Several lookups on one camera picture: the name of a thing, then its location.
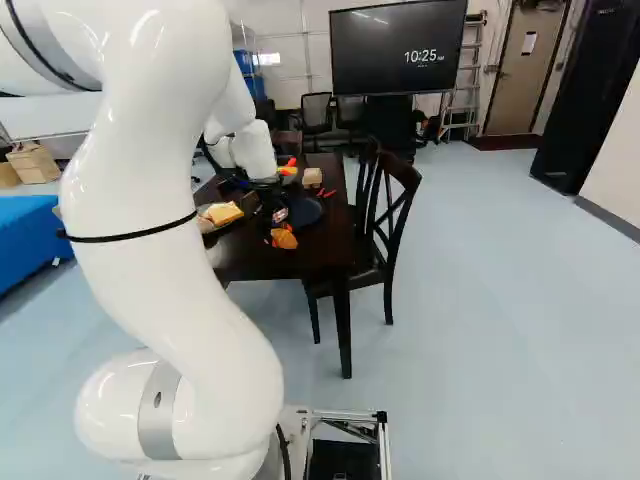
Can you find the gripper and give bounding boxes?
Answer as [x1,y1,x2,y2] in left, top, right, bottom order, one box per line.
[254,180,300,251]

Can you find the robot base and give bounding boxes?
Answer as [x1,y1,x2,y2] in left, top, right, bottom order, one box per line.
[277,407,391,480]

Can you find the black plate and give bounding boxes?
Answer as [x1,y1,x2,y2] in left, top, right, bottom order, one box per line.
[287,195,326,234]

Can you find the croissant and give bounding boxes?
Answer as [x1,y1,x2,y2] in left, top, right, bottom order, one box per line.
[206,200,246,228]

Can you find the dark wooden table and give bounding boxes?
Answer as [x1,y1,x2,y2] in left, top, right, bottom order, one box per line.
[192,152,359,381]

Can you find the dark wooden chair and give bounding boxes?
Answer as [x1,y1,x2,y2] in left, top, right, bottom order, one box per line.
[302,135,425,346]

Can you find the black mesh office chair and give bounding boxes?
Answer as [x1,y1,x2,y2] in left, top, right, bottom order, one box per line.
[333,94,369,147]
[300,92,334,152]

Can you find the large black screen on stand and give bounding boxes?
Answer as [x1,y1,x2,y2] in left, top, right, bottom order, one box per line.
[328,0,469,162]

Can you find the metal ladder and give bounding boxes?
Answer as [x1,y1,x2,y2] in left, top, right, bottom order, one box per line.
[443,13,487,142]

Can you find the cardboard box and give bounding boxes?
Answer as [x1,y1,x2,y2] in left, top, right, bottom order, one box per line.
[5,141,63,186]

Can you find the beige door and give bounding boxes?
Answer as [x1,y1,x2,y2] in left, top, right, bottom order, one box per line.
[483,0,571,138]

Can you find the tall black cabinet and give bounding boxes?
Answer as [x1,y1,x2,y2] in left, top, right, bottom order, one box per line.
[529,0,640,197]

